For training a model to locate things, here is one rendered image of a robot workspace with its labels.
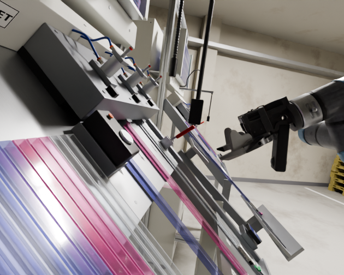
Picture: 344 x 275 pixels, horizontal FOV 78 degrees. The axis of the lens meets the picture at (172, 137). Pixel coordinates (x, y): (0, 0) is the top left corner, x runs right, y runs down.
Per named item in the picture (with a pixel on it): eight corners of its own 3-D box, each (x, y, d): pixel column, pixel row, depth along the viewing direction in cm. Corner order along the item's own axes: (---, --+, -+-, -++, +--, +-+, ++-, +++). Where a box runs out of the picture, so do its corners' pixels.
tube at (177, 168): (255, 269, 56) (259, 267, 56) (256, 273, 54) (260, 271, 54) (136, 119, 58) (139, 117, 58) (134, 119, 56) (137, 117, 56)
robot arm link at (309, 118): (310, 122, 54) (328, 123, 46) (292, 129, 55) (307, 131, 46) (298, 95, 54) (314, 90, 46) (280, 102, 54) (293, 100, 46)
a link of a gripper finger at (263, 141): (233, 148, 49) (257, 133, 53) (236, 155, 49) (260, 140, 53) (248, 145, 45) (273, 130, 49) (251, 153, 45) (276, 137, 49)
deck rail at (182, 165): (244, 268, 66) (261, 258, 65) (245, 273, 64) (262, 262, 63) (103, 90, 68) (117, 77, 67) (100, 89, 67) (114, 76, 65)
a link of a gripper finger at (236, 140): (211, 139, 47) (239, 124, 51) (221, 163, 47) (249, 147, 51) (219, 137, 44) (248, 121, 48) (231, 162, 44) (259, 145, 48)
